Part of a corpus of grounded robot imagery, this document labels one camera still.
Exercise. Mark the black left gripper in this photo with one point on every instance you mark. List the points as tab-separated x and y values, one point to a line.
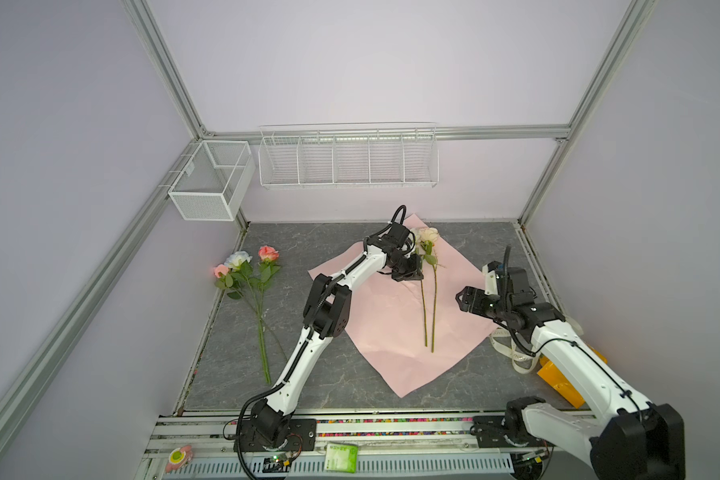
415	272

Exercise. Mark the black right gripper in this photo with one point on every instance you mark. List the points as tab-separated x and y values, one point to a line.
477	295

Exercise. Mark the cream fake rose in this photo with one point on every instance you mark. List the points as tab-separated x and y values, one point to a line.
428	237

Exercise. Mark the pink purple wrapping paper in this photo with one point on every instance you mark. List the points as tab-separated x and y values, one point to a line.
384	342

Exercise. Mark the red pink fake rose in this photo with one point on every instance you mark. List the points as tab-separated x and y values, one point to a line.
268	253

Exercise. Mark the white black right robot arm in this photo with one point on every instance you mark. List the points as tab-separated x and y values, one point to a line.
629	437

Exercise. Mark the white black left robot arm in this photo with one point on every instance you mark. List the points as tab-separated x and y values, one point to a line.
264	420

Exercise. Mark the cream printed ribbon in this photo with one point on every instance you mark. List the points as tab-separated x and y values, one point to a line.
502	343

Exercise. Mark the yellow snack bag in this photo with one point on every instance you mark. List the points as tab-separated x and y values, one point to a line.
549	372

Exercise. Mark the green small packet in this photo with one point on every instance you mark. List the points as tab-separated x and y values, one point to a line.
341	458

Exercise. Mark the white mesh box basket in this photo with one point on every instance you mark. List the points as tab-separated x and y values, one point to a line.
213	182

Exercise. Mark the pink green round toy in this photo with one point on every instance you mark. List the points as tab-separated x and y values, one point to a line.
178	458

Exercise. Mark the white wire shelf basket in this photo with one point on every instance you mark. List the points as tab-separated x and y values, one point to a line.
345	155

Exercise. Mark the white vented cable duct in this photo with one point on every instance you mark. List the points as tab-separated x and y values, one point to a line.
367	466

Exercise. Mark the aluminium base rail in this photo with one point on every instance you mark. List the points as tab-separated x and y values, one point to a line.
382	432

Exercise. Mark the aluminium enclosure frame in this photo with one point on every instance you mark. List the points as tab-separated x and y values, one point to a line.
88	128

